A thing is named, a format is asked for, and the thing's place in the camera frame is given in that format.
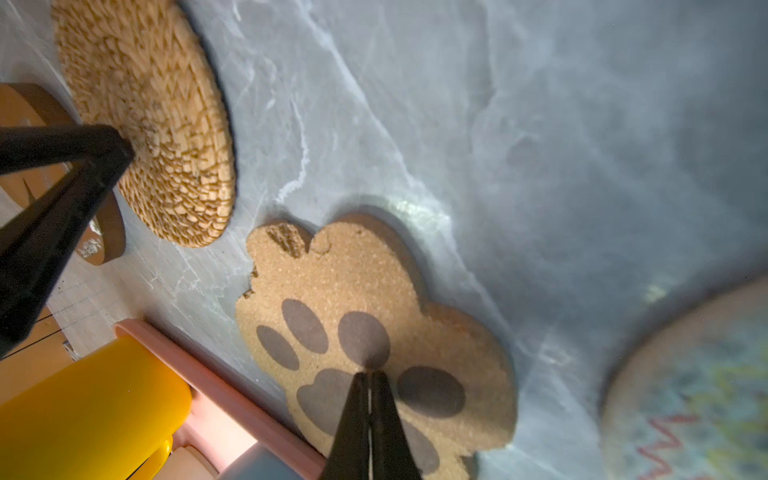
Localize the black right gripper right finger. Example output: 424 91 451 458
370 371 421 480

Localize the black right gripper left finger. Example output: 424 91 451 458
320 373 370 480

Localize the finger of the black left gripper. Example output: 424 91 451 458
1 125 134 354

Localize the glossy round wooden coaster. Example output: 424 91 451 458
1 83 126 266

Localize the cork paw print coaster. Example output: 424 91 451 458
235 213 517 479

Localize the woven rattan round coaster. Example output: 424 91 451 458
51 1 236 248

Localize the multicolour woven round coaster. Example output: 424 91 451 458
600 278 767 479

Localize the light blue mug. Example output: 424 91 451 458
216 443 302 480

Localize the pink rectangular tray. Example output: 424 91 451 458
114 319 325 479

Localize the yellow mug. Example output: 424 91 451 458
1 336 192 479

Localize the purple handled white mug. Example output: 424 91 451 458
153 446 219 480

